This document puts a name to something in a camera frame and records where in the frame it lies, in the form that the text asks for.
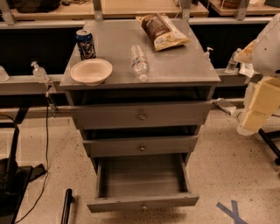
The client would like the black stand leg right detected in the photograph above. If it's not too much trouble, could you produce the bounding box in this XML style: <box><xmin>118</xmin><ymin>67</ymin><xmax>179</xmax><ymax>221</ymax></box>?
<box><xmin>258</xmin><ymin>129</ymin><xmax>280</xmax><ymax>165</ymax></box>

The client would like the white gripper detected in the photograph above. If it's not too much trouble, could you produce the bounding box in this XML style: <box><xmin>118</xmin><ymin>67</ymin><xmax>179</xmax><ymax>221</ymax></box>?
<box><xmin>234</xmin><ymin>39</ymin><xmax>280</xmax><ymax>136</ymax></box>

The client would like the background water bottle on ledge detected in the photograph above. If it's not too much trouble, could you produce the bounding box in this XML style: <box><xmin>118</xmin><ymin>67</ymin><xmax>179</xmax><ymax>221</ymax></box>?
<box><xmin>225</xmin><ymin>48</ymin><xmax>242</xmax><ymax>74</ymax></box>

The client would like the grey open bottom drawer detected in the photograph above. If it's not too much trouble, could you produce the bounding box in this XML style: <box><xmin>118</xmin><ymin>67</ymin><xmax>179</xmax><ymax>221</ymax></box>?
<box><xmin>87</xmin><ymin>154</ymin><xmax>199</xmax><ymax>213</ymax></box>

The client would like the black bar bottom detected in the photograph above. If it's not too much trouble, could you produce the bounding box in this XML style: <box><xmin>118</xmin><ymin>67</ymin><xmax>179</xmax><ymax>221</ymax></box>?
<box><xmin>60</xmin><ymin>188</ymin><xmax>74</xmax><ymax>224</ymax></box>

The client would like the left hand sanitizer pump bottle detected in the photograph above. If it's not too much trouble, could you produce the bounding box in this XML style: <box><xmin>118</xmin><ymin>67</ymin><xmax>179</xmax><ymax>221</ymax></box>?
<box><xmin>31</xmin><ymin>61</ymin><xmax>50</xmax><ymax>83</ymax></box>

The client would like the black cable on floor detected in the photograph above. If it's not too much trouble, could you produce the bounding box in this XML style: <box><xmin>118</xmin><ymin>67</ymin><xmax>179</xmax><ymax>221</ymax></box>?
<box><xmin>14</xmin><ymin>95</ymin><xmax>51</xmax><ymax>224</ymax></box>

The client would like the blue soda can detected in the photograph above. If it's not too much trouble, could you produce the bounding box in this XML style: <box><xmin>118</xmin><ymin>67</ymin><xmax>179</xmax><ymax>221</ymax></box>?
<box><xmin>76</xmin><ymin>30</ymin><xmax>96</xmax><ymax>60</ymax></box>

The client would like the white paper bowl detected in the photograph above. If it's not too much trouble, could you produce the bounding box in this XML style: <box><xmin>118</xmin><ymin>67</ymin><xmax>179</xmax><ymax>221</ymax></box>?
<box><xmin>70</xmin><ymin>59</ymin><xmax>113</xmax><ymax>86</ymax></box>

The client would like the blue tape cross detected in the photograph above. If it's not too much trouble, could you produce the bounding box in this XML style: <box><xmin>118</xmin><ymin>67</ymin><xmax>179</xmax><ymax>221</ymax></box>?
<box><xmin>216</xmin><ymin>200</ymin><xmax>248</xmax><ymax>224</ymax></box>

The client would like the right hand sanitizer pump bottle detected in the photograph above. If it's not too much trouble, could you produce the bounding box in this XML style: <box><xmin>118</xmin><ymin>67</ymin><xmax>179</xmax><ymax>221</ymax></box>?
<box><xmin>205</xmin><ymin>47</ymin><xmax>214</xmax><ymax>61</ymax></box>

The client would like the grey box on floor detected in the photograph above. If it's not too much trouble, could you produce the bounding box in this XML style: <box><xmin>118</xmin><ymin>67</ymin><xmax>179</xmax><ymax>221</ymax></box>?
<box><xmin>214</xmin><ymin>98</ymin><xmax>236</xmax><ymax>115</ymax></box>

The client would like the grey top drawer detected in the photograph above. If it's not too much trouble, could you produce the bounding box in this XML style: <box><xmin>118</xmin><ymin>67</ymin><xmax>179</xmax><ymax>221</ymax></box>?
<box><xmin>70</xmin><ymin>101</ymin><xmax>211</xmax><ymax>130</ymax></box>

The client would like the grey middle drawer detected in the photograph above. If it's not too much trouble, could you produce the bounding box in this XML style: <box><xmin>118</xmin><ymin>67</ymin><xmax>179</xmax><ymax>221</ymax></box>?
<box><xmin>83</xmin><ymin>136</ymin><xmax>198</xmax><ymax>158</ymax></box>

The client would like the grey three-drawer cabinet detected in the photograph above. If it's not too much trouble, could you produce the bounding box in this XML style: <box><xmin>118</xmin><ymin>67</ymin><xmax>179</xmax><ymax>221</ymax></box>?
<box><xmin>59</xmin><ymin>18</ymin><xmax>221</xmax><ymax>214</ymax></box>

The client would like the hand sanitizer pump bottle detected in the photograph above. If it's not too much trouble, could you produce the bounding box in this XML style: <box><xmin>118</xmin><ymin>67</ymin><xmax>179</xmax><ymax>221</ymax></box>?
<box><xmin>205</xmin><ymin>47</ymin><xmax>214</xmax><ymax>61</ymax></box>
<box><xmin>31</xmin><ymin>61</ymin><xmax>50</xmax><ymax>83</ymax></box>

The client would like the black stand base left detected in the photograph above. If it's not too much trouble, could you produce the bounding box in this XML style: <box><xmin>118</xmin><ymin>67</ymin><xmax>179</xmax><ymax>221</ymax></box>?
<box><xmin>0</xmin><ymin>115</ymin><xmax>46</xmax><ymax>224</ymax></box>

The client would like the white packet on ledge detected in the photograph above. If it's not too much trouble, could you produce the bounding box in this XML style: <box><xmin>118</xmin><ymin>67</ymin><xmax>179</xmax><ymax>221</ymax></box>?
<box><xmin>239</xmin><ymin>63</ymin><xmax>255</xmax><ymax>78</ymax></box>

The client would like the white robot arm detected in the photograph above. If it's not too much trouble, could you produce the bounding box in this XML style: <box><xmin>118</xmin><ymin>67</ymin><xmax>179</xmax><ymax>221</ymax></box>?
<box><xmin>234</xmin><ymin>14</ymin><xmax>280</xmax><ymax>136</ymax></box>

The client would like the clear plastic water bottle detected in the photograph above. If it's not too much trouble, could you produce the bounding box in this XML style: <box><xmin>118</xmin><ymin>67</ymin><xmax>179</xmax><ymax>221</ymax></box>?
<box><xmin>131</xmin><ymin>45</ymin><xmax>150</xmax><ymax>82</ymax></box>

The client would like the brown chip bag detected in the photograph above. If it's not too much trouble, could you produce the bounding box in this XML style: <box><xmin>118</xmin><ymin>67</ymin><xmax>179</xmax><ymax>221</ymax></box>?
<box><xmin>136</xmin><ymin>13</ymin><xmax>190</xmax><ymax>52</ymax></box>

